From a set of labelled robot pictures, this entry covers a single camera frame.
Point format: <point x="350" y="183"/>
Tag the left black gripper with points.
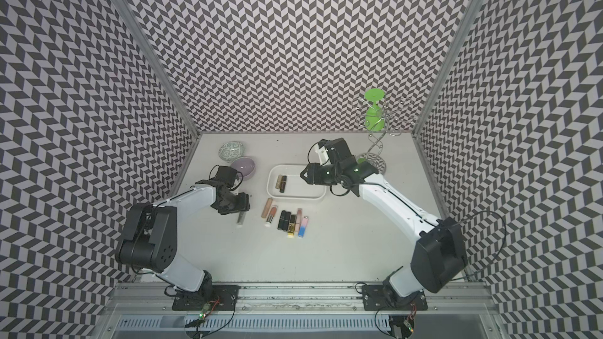
<point x="243" y="205"/>

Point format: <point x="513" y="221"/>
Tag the beige matte lipstick tube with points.
<point x="267" y="207"/>

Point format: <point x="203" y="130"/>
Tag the pink blue gradient lipstick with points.
<point x="303" y="226"/>

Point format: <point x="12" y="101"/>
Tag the purple ceramic bowl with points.
<point x="246" y="166"/>

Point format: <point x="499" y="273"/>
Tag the pink lip gloss tube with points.
<point x="299" y="218"/>

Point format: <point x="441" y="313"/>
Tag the clear coral lipstick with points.
<point x="271" y="215"/>

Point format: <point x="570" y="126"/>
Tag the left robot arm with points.
<point x="149" y="238"/>

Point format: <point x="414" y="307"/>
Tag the aluminium front rail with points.
<point x="460" y="310"/>

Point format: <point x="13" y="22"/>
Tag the white plastic storage box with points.
<point x="295" y="187"/>

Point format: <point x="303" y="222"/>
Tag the black and gold square lipstick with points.
<point x="291" y="226"/>

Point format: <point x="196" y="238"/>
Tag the black lipstick gold band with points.
<point x="283" y="184"/>

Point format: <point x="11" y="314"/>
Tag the chrome wire stand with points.
<point x="373" y="155"/>

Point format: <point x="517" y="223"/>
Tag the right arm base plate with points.
<point x="377" y="297"/>

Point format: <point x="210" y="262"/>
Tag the black lipstick with text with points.
<point x="279" y="227"/>

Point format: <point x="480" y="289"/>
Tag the green patterned bowl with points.
<point x="231" y="151"/>

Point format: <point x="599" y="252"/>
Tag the silver lipstick tube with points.
<point x="241" y="219"/>

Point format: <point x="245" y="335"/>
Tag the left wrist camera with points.
<point x="231" y="177"/>

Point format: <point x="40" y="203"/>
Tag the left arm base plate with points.
<point x="205" y="297"/>

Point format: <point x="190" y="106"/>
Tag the green plastic cup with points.
<point x="374" y="117"/>

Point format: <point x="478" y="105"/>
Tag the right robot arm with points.
<point x="438" y="245"/>

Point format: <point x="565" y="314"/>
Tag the plain black lipstick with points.
<point x="286" y="220"/>

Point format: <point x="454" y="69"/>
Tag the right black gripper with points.
<point x="314" y="175"/>

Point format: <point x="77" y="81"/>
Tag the gold lipstick tube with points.
<point x="279" y="181"/>

